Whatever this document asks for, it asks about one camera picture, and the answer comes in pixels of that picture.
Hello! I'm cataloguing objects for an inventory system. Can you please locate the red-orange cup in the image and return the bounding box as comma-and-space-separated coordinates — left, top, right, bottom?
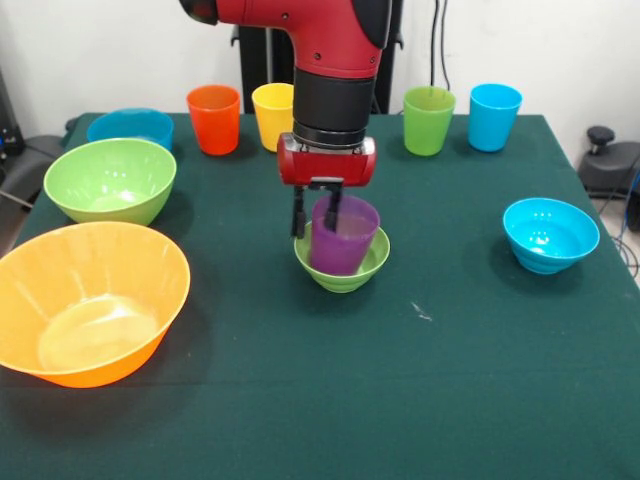
186, 84, 242, 156

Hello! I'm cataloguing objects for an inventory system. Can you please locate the black equipment box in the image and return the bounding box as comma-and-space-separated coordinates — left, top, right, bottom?
0, 69, 26, 156

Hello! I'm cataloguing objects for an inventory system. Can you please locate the small cyan bowl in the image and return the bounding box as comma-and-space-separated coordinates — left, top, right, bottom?
502, 197, 601, 275

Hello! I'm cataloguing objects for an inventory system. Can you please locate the large orange bowl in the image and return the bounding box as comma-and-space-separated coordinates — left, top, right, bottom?
0, 221, 192, 389

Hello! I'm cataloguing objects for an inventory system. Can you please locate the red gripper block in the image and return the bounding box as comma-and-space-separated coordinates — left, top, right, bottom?
276, 132, 378, 239

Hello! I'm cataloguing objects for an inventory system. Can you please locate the large green bowl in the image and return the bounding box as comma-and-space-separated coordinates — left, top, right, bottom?
43, 137, 178, 227

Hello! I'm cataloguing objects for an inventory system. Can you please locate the blue cup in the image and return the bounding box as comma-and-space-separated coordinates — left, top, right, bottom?
468, 83, 524, 153

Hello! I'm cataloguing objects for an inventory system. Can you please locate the purple cup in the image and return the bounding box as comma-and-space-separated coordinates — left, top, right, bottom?
309, 194, 382, 276

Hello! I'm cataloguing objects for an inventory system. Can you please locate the dark green tablecloth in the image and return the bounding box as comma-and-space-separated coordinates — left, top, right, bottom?
0, 112, 640, 480

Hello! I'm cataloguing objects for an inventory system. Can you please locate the green cup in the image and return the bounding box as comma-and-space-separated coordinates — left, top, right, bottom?
403, 85, 457, 157

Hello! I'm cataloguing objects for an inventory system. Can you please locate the yellow cup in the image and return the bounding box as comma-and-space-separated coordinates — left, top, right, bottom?
251, 82, 296, 153

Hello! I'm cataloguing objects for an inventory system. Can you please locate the small green bowl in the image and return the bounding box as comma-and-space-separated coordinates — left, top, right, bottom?
293, 222, 391, 294

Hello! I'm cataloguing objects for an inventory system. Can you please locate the grey floor base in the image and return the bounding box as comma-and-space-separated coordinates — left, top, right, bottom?
0, 134, 62, 207

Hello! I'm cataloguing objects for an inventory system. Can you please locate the large blue bowl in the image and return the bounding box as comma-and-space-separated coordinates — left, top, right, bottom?
86, 107, 175, 151

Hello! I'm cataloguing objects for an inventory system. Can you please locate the black hanging cable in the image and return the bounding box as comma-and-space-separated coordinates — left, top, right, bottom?
431, 0, 450, 87

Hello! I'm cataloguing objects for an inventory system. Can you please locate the grey base with black knob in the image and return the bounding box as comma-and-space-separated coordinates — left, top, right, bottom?
579, 125, 640, 201

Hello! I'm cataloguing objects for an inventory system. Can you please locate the blue cable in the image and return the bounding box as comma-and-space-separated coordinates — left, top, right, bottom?
622, 169, 640, 281

